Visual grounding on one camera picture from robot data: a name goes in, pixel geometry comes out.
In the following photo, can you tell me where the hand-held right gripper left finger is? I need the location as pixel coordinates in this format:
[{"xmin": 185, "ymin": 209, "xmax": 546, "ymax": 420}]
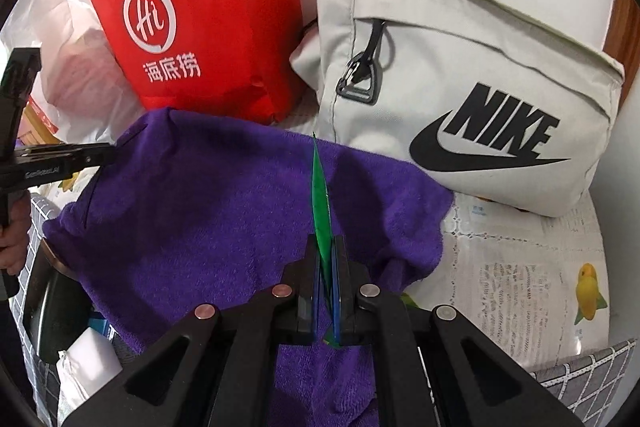
[{"xmin": 62, "ymin": 234, "xmax": 323, "ymax": 427}]

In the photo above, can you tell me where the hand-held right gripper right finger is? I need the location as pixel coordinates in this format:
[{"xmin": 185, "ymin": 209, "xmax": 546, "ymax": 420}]
[{"xmin": 330, "ymin": 234, "xmax": 586, "ymax": 427}]

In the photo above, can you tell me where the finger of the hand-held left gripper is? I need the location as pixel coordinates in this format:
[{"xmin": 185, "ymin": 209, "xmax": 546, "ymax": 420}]
[{"xmin": 19, "ymin": 142, "xmax": 119, "ymax": 168}]

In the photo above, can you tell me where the green packet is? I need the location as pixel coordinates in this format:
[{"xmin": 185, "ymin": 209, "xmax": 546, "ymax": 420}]
[{"xmin": 310, "ymin": 132, "xmax": 342, "ymax": 349}]

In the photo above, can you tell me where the purple towel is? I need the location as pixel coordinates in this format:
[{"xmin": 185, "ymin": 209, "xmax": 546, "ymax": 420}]
[{"xmin": 42, "ymin": 107, "xmax": 453, "ymax": 427}]

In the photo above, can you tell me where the person's left hand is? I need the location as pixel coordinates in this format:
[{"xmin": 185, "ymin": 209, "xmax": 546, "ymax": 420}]
[{"xmin": 0, "ymin": 202, "xmax": 30, "ymax": 276}]

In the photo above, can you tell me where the small red printed packet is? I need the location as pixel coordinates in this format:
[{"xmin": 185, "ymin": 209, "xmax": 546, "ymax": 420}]
[{"xmin": 20, "ymin": 94, "xmax": 61, "ymax": 148}]

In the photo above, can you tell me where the white plastic shopping bag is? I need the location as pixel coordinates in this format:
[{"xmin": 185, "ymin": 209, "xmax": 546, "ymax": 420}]
[{"xmin": 0, "ymin": 0, "xmax": 147, "ymax": 144}]

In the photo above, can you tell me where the dark green tin box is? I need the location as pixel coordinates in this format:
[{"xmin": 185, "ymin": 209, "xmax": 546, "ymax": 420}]
[{"xmin": 22, "ymin": 251, "xmax": 94, "ymax": 364}]

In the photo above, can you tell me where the blue cardboard box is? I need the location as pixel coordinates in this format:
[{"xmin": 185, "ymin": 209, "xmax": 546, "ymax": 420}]
[{"xmin": 88, "ymin": 314, "xmax": 114, "ymax": 338}]

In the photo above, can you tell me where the fruit printed bed sheet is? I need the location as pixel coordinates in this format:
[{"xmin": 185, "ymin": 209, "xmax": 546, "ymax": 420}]
[{"xmin": 27, "ymin": 107, "xmax": 609, "ymax": 370}]

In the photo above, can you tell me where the red paper bag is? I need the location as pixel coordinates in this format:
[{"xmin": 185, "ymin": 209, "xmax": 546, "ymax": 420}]
[{"xmin": 82, "ymin": 0, "xmax": 304, "ymax": 126}]

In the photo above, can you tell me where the grey checked blanket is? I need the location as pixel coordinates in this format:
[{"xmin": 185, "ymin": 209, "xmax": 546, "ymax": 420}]
[{"xmin": 10, "ymin": 194, "xmax": 640, "ymax": 427}]

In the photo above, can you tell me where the grey fabric bag black logo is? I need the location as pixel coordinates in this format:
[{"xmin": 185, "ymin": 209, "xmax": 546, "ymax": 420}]
[{"xmin": 289, "ymin": 0, "xmax": 627, "ymax": 219}]

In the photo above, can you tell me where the wooden bed frame trim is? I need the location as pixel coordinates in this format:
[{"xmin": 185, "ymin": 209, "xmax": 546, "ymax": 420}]
[{"xmin": 612, "ymin": 0, "xmax": 640, "ymax": 78}]

